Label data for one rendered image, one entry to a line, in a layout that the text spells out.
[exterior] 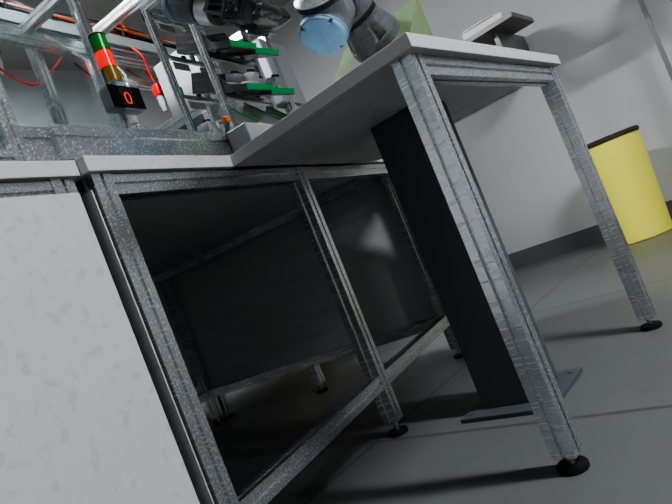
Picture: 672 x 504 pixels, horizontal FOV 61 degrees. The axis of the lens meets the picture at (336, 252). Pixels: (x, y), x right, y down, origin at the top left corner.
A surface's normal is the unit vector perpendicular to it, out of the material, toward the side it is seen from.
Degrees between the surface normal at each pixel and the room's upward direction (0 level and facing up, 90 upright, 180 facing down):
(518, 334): 90
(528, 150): 90
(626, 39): 90
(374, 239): 90
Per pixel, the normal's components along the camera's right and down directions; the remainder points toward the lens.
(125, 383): 0.81, -0.34
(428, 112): -0.60, 0.22
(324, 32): -0.18, 0.85
